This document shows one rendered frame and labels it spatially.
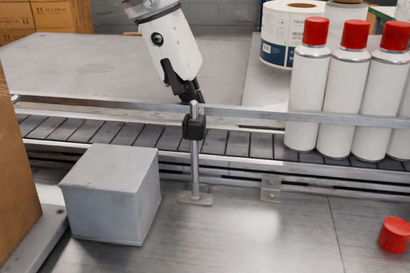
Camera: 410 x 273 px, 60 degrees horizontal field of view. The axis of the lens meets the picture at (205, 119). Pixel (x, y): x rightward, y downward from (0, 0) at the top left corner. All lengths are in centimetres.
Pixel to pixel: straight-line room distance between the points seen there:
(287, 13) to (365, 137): 44
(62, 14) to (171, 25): 328
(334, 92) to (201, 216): 26
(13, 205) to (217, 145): 30
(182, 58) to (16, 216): 29
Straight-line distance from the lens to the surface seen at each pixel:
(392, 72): 54
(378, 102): 55
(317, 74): 53
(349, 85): 53
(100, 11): 518
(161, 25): 50
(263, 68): 94
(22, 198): 49
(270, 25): 95
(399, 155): 62
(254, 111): 52
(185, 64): 50
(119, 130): 65
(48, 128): 69
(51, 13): 379
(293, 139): 57
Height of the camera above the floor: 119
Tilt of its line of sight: 27 degrees down
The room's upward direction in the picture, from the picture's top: straight up
